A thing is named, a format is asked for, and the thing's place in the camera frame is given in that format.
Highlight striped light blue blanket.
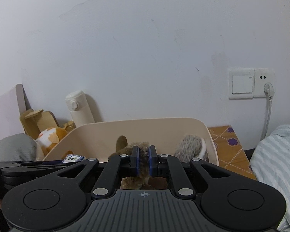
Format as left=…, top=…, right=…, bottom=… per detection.
left=250, top=125, right=290, bottom=231

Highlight orange patterned cardboard box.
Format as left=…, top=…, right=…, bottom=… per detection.
left=209, top=125, right=256, bottom=180

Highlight white wall switch socket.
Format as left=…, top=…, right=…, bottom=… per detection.
left=228, top=68, right=276, bottom=100

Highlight wooden stand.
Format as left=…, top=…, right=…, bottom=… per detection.
left=19, top=109, right=59, bottom=139

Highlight lilac board panel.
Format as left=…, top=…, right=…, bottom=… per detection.
left=0, top=84, right=26, bottom=141

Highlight white thermos bottle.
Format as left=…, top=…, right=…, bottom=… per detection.
left=65, top=91, right=95, bottom=127

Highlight brown bear hair tie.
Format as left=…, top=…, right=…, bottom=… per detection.
left=108, top=135, right=169, bottom=191

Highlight blue white tissue pack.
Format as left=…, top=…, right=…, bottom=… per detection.
left=62, top=154, right=86, bottom=163

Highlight grey plush pillow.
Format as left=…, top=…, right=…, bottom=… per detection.
left=0, top=134, right=45, bottom=162

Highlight white plug and cable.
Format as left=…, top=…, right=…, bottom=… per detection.
left=259, top=82, right=274, bottom=141

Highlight beige plastic storage bin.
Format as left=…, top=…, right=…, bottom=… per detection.
left=44, top=118, right=219, bottom=165

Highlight orange plush toy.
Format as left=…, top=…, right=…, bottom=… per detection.
left=36, top=127, right=68, bottom=157

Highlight brown hedgehog plush keychain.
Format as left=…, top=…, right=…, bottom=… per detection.
left=174, top=134, right=208, bottom=163

